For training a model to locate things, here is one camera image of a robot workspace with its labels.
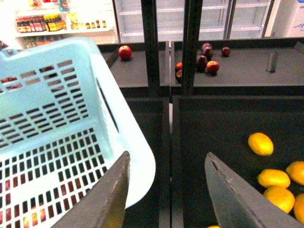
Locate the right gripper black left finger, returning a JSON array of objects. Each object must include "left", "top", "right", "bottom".
[{"left": 52, "top": 151, "right": 131, "bottom": 228}]

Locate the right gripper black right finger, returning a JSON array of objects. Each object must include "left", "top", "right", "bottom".
[{"left": 204, "top": 153, "right": 303, "bottom": 228}]

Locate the light blue plastic basket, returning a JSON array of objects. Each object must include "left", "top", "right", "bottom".
[{"left": 0, "top": 37, "right": 156, "bottom": 228}]

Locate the yellow lemon middle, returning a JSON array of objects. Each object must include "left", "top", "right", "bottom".
[{"left": 257, "top": 169, "right": 291, "bottom": 189}]

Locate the yellow lemon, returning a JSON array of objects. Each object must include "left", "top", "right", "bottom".
[
  {"left": 257, "top": 169, "right": 291, "bottom": 189},
  {"left": 263, "top": 186, "right": 295, "bottom": 213},
  {"left": 248, "top": 132, "right": 274, "bottom": 156}
]

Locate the yellow lemon lower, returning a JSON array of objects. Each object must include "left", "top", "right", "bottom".
[{"left": 263, "top": 186, "right": 295, "bottom": 213}]

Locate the yellow lemon top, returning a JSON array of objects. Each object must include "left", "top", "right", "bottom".
[{"left": 248, "top": 132, "right": 274, "bottom": 156}]

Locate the yellow lemon right edge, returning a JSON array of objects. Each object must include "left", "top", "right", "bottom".
[{"left": 285, "top": 161, "right": 304, "bottom": 185}]

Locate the black fruit tray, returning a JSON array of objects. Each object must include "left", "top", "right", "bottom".
[{"left": 171, "top": 96, "right": 304, "bottom": 228}]

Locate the red orange apple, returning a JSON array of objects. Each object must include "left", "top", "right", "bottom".
[{"left": 206, "top": 61, "right": 219, "bottom": 74}]

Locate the dark plum fruit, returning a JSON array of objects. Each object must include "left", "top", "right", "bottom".
[{"left": 196, "top": 55, "right": 208, "bottom": 72}]

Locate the small dark red apple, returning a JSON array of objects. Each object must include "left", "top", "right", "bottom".
[{"left": 221, "top": 47, "right": 231, "bottom": 57}]

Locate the red apple left tray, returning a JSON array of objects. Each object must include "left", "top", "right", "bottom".
[{"left": 118, "top": 45, "right": 132, "bottom": 60}]

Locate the grocery shelf with bottles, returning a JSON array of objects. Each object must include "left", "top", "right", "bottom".
[{"left": 5, "top": 0, "right": 119, "bottom": 48}]

